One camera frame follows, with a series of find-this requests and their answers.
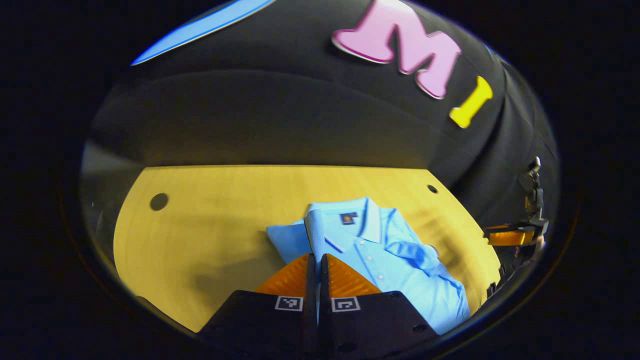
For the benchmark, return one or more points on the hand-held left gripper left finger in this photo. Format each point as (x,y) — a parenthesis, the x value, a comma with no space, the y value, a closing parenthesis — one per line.
(311,300)

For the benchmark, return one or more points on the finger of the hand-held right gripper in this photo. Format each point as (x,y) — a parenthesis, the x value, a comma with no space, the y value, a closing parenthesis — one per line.
(507,236)

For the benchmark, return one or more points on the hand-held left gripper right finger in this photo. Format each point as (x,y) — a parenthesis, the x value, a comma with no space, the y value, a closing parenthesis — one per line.
(325,300)

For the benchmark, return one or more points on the light blue T-shirt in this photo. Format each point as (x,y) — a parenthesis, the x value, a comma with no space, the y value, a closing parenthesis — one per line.
(400,250)

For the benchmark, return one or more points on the black backdrop cloth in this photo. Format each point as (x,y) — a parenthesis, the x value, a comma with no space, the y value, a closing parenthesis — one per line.
(275,115)

